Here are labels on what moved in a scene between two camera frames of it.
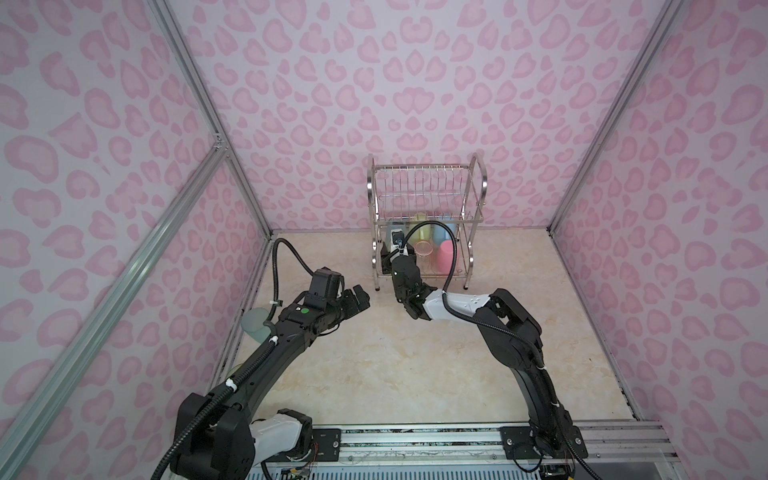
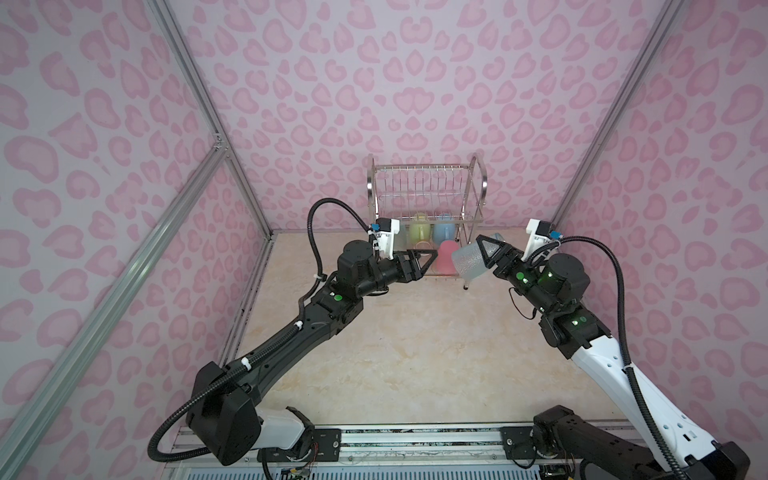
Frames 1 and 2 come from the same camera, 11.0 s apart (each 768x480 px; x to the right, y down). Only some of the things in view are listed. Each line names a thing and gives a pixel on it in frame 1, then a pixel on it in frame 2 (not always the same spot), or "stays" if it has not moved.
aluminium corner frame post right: [656, 34] stays
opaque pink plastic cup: [445, 257] stays
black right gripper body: [401, 295] → [525, 278]
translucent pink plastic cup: [423, 250] stays
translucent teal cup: [253, 323] → [469, 261]
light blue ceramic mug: [440, 234] stays
